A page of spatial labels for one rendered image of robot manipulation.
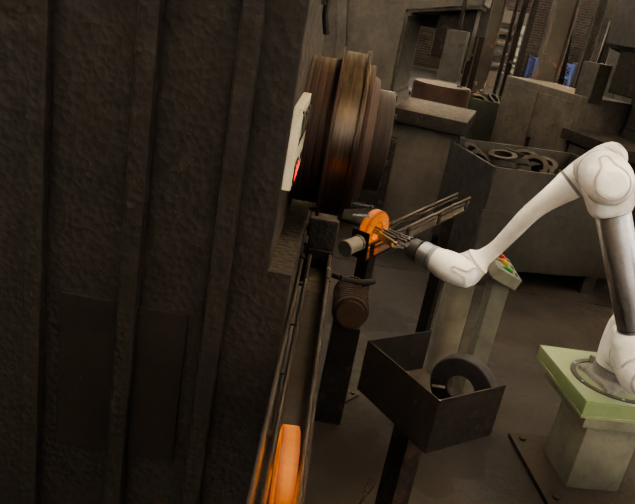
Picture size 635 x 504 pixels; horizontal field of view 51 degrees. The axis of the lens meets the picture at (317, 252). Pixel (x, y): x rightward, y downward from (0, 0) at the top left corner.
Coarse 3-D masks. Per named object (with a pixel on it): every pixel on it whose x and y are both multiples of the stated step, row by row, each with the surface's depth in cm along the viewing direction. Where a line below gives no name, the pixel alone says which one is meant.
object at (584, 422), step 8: (552, 384) 240; (560, 392) 234; (576, 416) 222; (584, 424) 217; (592, 424) 218; (600, 424) 218; (608, 424) 218; (616, 424) 218; (624, 424) 219; (632, 424) 219; (632, 432) 220
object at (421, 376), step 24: (408, 336) 167; (384, 360) 155; (408, 360) 171; (360, 384) 164; (384, 384) 156; (408, 384) 148; (384, 408) 156; (408, 408) 149; (432, 408) 142; (456, 408) 145; (480, 408) 149; (408, 432) 149; (432, 432) 143; (456, 432) 148; (480, 432) 153; (408, 456) 164; (384, 480) 170; (408, 480) 168
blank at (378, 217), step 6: (372, 210) 242; (378, 210) 242; (372, 216) 239; (378, 216) 241; (384, 216) 244; (366, 222) 238; (372, 222) 239; (378, 222) 242; (384, 222) 246; (360, 228) 239; (366, 228) 238; (372, 228) 240; (384, 228) 247; (372, 234) 248; (372, 240) 243
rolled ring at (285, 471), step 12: (288, 432) 116; (300, 432) 117; (288, 444) 113; (276, 456) 124; (288, 456) 112; (276, 468) 124; (288, 468) 110; (276, 480) 110; (288, 480) 110; (276, 492) 109; (288, 492) 109
